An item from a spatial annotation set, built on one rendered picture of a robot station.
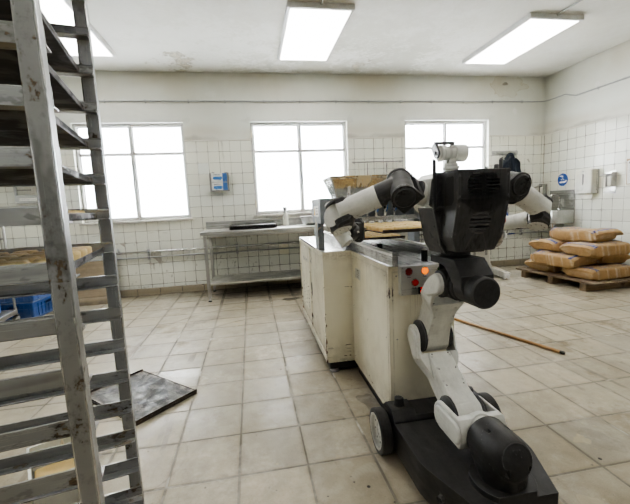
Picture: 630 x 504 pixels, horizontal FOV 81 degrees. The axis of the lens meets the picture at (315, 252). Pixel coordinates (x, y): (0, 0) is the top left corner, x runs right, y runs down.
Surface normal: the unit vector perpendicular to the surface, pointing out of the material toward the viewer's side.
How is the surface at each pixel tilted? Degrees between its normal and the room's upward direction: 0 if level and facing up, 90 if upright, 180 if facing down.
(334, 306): 90
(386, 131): 90
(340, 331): 90
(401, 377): 90
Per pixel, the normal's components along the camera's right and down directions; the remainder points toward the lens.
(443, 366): 0.05, -0.77
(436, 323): 0.17, 0.52
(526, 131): 0.18, 0.11
